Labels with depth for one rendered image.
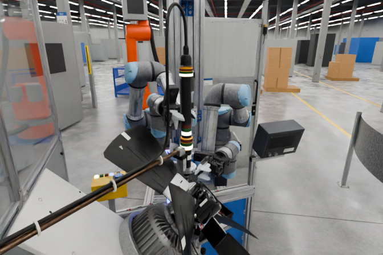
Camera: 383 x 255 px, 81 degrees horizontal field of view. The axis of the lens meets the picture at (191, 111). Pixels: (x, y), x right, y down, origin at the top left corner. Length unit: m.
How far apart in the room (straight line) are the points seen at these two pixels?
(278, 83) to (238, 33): 6.35
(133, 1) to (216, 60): 2.47
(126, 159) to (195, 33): 1.17
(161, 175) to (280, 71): 8.41
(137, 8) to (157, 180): 4.19
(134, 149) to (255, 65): 2.42
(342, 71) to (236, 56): 10.62
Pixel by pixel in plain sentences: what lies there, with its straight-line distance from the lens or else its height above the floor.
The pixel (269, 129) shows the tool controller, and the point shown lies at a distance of 1.39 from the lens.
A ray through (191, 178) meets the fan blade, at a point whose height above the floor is 1.20.
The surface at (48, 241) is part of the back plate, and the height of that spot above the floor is 1.30.
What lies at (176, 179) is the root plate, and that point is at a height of 1.27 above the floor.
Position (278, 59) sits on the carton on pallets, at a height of 1.17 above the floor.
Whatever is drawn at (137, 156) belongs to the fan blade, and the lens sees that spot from 0.76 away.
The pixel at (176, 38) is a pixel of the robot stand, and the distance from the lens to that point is 1.69.
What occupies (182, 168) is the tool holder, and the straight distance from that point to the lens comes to 0.81.
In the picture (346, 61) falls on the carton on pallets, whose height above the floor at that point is 0.90.
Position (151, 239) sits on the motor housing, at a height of 1.15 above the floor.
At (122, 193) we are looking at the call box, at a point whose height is 1.01.
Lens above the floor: 1.71
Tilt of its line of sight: 17 degrees down
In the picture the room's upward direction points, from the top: straight up
